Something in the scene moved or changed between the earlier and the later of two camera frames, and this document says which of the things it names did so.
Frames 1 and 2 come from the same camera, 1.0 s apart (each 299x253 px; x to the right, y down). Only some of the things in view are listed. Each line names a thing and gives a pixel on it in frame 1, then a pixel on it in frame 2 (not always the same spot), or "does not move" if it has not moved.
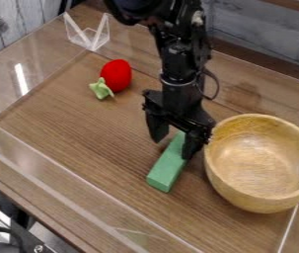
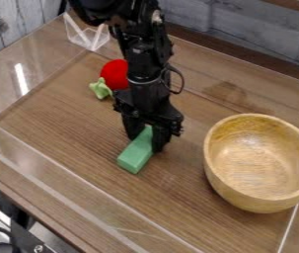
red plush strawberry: x=116 y=78 does not move
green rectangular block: x=170 y=164 → x=136 y=154
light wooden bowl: x=259 y=162 does not move
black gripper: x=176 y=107 → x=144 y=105
